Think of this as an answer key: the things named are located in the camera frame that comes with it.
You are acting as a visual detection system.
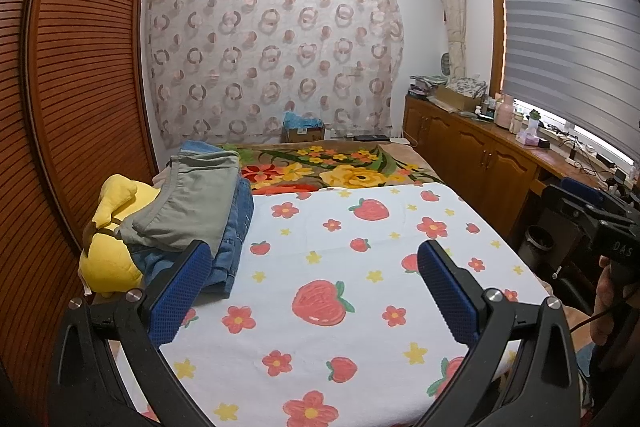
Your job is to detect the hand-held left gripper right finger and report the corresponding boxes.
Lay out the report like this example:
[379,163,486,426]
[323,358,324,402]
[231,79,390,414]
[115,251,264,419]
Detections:
[416,239,583,427]

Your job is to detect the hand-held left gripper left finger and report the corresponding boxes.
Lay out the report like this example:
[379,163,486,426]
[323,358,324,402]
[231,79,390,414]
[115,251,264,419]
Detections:
[47,239,213,427]

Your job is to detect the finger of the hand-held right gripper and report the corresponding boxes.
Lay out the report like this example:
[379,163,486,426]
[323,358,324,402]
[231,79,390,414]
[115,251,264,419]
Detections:
[542,184,601,228]
[560,177,606,200]

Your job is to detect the grey pants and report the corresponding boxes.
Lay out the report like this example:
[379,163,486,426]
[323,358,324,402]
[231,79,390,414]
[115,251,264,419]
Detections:
[117,152,241,252]

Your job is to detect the person's right hand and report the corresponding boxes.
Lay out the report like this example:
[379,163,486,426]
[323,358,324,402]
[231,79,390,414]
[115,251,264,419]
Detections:
[589,254,632,373]

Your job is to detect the black trash bin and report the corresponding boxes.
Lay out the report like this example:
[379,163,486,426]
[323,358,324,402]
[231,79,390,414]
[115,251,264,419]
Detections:
[517,224,555,268]

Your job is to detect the yellow plush toy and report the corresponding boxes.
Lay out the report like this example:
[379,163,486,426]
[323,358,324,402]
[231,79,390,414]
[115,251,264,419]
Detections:
[79,174,163,299]

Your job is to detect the folded blue jeans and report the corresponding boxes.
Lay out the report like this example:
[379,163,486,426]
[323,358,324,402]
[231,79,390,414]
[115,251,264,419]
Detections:
[127,139,256,299]

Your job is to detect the strawberry printed white blanket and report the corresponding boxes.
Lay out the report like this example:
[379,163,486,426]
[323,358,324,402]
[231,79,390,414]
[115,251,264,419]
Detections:
[107,183,551,427]

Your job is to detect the wooden cabinet counter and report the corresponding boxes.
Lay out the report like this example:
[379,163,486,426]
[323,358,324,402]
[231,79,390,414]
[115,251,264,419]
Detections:
[402,94,616,258]

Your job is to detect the pink bottle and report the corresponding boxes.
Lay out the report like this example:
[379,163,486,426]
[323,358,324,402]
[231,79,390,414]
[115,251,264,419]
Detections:
[495,93,515,130]

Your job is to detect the grey window blind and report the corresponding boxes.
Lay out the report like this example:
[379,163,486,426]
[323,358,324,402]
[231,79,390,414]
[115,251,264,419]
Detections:
[497,0,640,158]

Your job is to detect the floral patterned bag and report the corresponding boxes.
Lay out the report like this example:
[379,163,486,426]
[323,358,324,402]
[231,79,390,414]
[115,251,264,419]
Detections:
[447,77,488,96]

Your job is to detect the open cardboard box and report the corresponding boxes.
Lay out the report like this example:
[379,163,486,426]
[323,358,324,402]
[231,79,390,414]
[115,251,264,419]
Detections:
[435,84,483,112]

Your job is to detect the floral blanket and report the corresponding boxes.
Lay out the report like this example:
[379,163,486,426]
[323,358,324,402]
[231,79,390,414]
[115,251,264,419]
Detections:
[152,141,443,198]

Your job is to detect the stack of books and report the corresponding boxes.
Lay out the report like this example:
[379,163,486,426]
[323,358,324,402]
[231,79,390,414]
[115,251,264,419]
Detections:
[407,74,448,100]

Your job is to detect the cardboard box with blue contents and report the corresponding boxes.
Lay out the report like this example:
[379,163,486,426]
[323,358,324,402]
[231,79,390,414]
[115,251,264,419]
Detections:
[281,112,326,144]

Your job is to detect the tied floral drape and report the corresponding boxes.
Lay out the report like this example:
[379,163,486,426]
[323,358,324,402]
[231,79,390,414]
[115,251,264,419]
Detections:
[435,0,468,80]

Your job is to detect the wooden louvered wardrobe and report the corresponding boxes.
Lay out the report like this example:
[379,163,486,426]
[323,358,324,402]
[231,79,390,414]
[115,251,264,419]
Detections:
[0,0,158,408]

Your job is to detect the circle patterned curtain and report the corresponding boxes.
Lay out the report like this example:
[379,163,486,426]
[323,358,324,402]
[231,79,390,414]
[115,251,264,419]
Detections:
[142,0,405,148]

